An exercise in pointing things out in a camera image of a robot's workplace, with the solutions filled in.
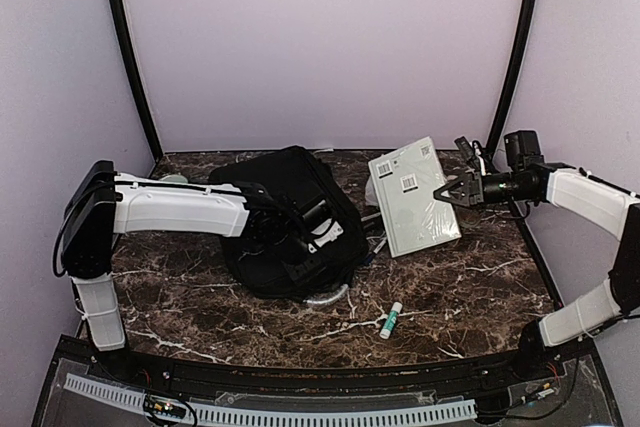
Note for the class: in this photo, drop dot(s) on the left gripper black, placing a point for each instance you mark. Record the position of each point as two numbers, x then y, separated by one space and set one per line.
302 272

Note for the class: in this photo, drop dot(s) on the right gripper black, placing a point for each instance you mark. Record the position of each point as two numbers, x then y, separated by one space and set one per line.
473 187

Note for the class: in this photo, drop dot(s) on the black student backpack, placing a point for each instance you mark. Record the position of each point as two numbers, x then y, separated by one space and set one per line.
288 179

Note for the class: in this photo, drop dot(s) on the grey shrink-wrapped notebook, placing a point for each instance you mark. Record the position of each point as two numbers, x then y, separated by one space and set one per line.
403 182

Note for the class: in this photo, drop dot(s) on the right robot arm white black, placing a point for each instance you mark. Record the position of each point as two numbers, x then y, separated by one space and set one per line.
530 178

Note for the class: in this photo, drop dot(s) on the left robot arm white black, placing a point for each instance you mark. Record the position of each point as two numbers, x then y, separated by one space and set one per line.
108 203

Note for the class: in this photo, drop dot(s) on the white tissue paper bag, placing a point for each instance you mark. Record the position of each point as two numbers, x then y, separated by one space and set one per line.
371 198

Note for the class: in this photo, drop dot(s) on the white green pen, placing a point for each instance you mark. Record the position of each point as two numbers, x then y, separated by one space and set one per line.
377 247

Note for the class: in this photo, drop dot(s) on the green white glue stick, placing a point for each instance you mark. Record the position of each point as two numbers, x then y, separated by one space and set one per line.
391 320

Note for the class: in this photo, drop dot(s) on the pale green ceramic bowl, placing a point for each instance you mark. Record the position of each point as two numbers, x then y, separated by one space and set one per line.
175 178

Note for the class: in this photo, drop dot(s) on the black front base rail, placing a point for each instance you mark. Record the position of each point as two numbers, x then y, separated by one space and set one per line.
480 375

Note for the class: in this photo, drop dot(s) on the white slotted cable duct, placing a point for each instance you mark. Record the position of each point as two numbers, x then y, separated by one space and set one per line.
169 411

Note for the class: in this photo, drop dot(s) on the right black frame post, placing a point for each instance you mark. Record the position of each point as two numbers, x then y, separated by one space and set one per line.
512 73

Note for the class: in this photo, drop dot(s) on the black frame post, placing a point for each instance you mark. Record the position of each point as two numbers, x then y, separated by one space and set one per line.
128 56
512 73

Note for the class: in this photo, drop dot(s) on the left black frame post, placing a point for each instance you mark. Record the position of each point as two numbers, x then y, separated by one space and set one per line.
128 56

